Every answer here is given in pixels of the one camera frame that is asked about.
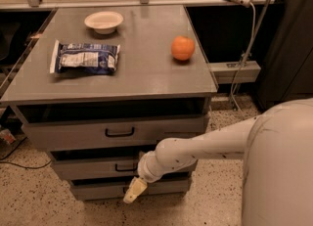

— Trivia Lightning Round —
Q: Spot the grey drawer cabinet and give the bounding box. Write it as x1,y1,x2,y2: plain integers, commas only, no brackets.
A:
1,5,216,201

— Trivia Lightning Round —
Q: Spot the black floor cable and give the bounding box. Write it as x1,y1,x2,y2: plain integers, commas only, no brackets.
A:
0,135,53,170

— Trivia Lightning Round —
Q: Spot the grey drawer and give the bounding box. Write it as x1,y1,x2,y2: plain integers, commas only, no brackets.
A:
70,173,191,201
52,157,139,181
22,115,208,151

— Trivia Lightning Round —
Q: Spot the grey metal rail box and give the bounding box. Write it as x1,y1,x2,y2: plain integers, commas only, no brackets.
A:
209,61,261,84

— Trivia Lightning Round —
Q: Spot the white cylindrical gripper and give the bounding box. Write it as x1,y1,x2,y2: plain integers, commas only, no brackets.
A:
123,151,163,203

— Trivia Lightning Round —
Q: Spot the grey top drawer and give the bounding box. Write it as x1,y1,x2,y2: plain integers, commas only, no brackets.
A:
22,115,208,151

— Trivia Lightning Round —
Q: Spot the white power cable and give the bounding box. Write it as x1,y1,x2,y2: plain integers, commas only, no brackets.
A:
208,2,257,133

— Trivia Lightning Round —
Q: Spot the orange fruit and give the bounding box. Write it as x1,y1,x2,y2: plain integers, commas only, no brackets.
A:
171,36,195,61

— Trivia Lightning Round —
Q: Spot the blue white chip bag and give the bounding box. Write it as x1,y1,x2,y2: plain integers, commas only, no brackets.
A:
50,40,120,75

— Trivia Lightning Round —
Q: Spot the white paper bowl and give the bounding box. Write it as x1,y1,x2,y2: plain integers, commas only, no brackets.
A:
84,11,123,34

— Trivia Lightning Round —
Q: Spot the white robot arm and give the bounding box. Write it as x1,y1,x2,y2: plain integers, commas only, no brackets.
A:
123,98,313,226

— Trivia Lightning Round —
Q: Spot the grey bottom drawer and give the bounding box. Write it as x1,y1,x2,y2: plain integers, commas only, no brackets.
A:
70,173,191,201

